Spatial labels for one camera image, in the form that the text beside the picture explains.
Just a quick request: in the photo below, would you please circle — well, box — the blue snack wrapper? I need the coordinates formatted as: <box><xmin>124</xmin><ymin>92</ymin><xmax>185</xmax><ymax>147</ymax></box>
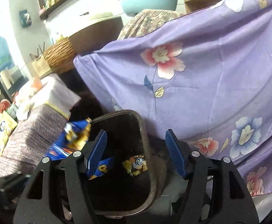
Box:
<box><xmin>45</xmin><ymin>118</ymin><xmax>114</xmax><ymax>179</ymax></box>

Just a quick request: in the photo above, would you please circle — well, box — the red paper cup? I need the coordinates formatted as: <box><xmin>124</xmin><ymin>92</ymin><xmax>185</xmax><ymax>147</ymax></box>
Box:
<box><xmin>0</xmin><ymin>99</ymin><xmax>11</xmax><ymax>113</ymax></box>

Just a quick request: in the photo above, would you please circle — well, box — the purple floral cloth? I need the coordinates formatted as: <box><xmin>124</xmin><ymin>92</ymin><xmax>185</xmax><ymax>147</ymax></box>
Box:
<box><xmin>73</xmin><ymin>0</ymin><xmax>272</xmax><ymax>220</ymax></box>

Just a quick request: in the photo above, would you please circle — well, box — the striped purple tablecloth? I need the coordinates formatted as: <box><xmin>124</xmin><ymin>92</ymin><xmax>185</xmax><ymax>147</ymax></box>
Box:
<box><xmin>0</xmin><ymin>74</ymin><xmax>80</xmax><ymax>178</ymax></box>

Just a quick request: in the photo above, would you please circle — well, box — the woven pattern basin sink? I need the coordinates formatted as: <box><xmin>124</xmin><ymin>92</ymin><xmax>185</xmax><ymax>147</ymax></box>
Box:
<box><xmin>43</xmin><ymin>37</ymin><xmax>77</xmax><ymax>74</ymax></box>

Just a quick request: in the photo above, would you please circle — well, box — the orange white drink bottle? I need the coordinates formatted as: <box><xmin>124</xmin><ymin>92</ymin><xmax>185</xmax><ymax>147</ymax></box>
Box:
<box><xmin>31</xmin><ymin>76</ymin><xmax>43</xmax><ymax>93</ymax></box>

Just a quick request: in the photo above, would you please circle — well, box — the beige chopstick holder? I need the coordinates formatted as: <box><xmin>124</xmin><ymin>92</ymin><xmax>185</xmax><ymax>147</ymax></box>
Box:
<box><xmin>32</xmin><ymin>55</ymin><xmax>51</xmax><ymax>77</ymax></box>

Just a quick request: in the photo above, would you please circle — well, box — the brown white rice cooker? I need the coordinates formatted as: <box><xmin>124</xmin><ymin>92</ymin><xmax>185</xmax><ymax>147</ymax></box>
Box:
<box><xmin>69</xmin><ymin>16</ymin><xmax>123</xmax><ymax>55</ymax></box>

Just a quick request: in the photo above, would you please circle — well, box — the paisley cloth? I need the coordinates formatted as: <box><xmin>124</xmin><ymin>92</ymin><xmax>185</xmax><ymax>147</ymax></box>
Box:
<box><xmin>117</xmin><ymin>9</ymin><xmax>186</xmax><ymax>40</ymax></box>

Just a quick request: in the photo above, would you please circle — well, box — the green wall pouch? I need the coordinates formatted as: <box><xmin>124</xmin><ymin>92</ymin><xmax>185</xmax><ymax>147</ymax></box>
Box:
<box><xmin>19</xmin><ymin>10</ymin><xmax>32</xmax><ymax>28</ymax></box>

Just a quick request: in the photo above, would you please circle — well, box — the white tissue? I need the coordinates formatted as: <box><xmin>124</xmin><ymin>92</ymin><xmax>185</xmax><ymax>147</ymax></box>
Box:
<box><xmin>15</xmin><ymin>90</ymin><xmax>36</xmax><ymax>121</ymax></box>

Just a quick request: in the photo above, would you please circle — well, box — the yellow snack wrapper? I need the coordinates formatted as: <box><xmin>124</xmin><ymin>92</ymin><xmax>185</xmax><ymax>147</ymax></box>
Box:
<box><xmin>0</xmin><ymin>111</ymin><xmax>17</xmax><ymax>156</ymax></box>

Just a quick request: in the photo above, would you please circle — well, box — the water dispenser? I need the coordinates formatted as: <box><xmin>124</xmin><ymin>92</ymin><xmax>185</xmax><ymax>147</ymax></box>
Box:
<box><xmin>0</xmin><ymin>66</ymin><xmax>28</xmax><ymax>101</ymax></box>

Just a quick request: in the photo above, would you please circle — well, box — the black trash bin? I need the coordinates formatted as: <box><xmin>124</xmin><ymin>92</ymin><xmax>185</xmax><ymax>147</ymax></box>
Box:
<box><xmin>86</xmin><ymin>110</ymin><xmax>158</xmax><ymax>216</ymax></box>

